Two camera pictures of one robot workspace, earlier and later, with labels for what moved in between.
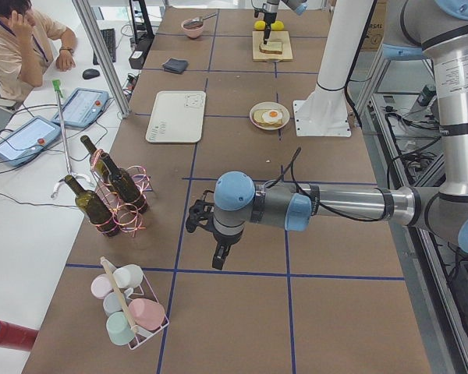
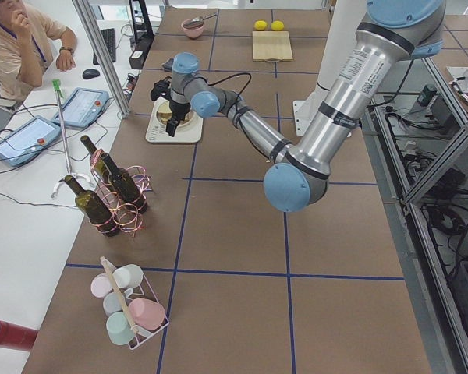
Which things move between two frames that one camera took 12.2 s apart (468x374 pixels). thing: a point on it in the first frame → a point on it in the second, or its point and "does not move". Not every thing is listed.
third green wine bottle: (97, 165) does not move
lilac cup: (101, 285) does not move
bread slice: (272, 47) → (164, 114)
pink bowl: (193, 29) does not move
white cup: (128, 276) does not move
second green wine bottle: (126, 187) does not move
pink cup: (147, 314) does not move
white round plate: (270, 105) → (179, 125)
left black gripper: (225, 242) → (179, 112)
